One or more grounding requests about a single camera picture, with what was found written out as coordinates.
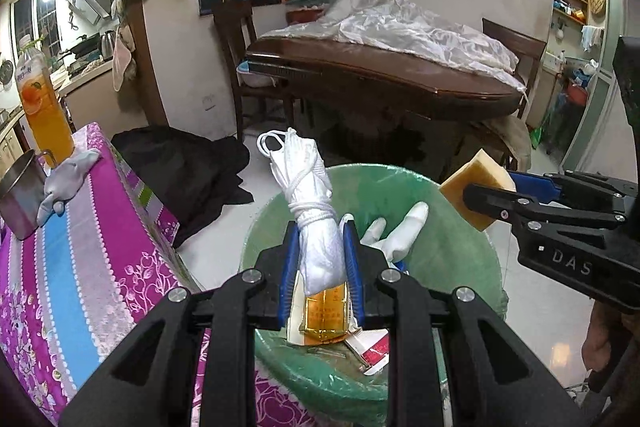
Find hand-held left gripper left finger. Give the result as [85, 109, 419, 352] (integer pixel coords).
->
[57, 221, 301, 427]

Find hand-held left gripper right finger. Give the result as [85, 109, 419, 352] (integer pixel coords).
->
[340, 216, 586, 427]

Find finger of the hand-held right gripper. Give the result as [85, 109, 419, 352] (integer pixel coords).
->
[462, 183, 627, 235]
[509, 170, 629, 208]

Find yellow sponge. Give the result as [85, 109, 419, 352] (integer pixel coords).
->
[439, 149, 517, 233]

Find white face mask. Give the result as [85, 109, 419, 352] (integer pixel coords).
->
[256, 127, 348, 295]

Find white red cardboard box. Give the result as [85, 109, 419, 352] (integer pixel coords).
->
[344, 329, 391, 376]

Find green lined trash bin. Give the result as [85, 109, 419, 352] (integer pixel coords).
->
[239, 163, 506, 427]

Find person's right hand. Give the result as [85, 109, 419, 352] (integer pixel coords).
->
[582, 304, 624, 371]

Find yellow printed packet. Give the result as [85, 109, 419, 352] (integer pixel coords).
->
[299, 282, 351, 348]

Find green broom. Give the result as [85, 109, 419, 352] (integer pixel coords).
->
[530, 107, 556, 148]

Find beige cloth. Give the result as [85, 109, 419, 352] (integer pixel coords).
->
[470, 114, 533, 170]

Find white rubber glove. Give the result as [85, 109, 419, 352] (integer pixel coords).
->
[360, 201, 430, 275]

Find sliding glass door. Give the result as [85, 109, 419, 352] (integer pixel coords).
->
[565, 0, 621, 178]

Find red plastic bucket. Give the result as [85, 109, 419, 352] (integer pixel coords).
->
[565, 79, 591, 108]

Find black cloth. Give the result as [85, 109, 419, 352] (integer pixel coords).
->
[111, 126, 251, 250]

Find dark wooden chair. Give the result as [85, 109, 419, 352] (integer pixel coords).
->
[481, 18, 548, 168]
[212, 1, 301, 142]

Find hanging white towel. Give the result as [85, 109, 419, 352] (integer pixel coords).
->
[582, 24, 606, 52]

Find round wooden table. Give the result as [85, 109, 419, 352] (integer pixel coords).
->
[245, 34, 526, 168]

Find blue basin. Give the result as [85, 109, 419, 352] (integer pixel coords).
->
[235, 61, 281, 88]

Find white plastic sheet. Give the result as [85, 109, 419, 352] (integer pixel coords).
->
[260, 0, 526, 90]

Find pink floral tablecloth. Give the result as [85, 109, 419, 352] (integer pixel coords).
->
[0, 122, 321, 427]

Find grey sock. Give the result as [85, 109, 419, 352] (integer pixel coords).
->
[36, 148, 103, 225]

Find red basin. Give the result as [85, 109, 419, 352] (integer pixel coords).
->
[280, 0, 341, 25]

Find hanging pink cloth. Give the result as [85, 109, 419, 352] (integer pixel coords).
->
[112, 27, 138, 92]

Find kitchen counter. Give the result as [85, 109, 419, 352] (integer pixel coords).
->
[0, 57, 121, 158]

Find metal cup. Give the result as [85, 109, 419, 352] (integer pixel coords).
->
[0, 149, 56, 242]

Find orange juice bottle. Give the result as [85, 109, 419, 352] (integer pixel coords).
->
[15, 42, 76, 168]

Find kitchen window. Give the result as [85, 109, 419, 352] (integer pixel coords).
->
[10, 0, 63, 72]

